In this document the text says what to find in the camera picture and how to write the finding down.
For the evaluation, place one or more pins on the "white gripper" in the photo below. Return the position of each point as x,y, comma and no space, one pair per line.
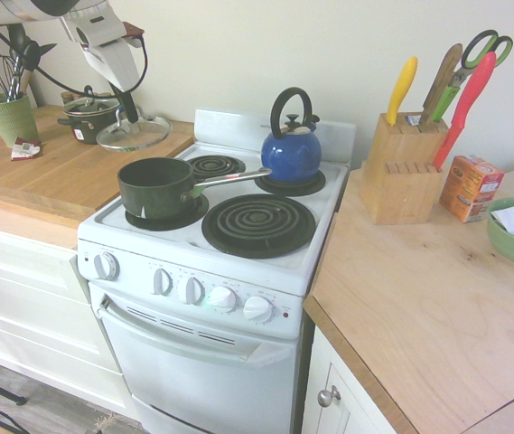
112,63

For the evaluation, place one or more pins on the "glass saucepan lid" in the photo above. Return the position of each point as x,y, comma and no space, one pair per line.
148,133

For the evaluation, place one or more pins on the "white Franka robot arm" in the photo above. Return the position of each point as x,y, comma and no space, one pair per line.
35,9

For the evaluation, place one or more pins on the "glass stock pot lid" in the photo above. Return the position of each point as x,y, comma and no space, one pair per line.
89,106

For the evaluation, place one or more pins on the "black stock pot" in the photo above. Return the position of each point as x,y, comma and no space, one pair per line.
87,129

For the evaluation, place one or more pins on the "dark green saucepan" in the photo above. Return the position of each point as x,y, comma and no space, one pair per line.
157,194

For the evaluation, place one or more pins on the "small bare coil burner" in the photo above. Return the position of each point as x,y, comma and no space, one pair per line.
213,165

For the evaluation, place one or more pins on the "red white packet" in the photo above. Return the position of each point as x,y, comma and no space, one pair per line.
26,149

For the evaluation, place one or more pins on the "green ribbed utensil holder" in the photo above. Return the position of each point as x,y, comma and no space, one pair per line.
10,119

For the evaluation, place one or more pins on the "small coil burner under saucepan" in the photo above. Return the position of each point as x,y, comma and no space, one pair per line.
199,212

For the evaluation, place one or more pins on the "white oven knob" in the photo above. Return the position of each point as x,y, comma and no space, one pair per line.
105,267

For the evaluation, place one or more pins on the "small coil burner under kettle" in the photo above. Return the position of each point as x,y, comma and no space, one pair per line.
283,188

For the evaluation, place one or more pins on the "large coil burner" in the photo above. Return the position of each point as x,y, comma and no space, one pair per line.
256,226

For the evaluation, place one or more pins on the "white burner knob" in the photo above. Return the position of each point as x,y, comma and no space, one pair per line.
163,281
222,298
193,290
258,309

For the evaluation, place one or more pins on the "white drawer cabinet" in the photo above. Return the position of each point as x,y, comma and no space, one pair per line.
26,307

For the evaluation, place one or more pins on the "white electric stove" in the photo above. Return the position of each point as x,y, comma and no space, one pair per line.
202,370

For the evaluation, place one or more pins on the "wooden knife block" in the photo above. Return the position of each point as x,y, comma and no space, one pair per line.
396,181

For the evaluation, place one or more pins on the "green black scissors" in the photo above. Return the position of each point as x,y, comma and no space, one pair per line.
468,56

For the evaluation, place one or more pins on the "orange baking soda box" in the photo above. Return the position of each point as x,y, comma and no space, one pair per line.
469,190

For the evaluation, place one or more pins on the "round metal cabinet knob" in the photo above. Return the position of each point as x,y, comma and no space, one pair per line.
326,397

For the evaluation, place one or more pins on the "white door cabinet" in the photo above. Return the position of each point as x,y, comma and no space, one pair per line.
338,416

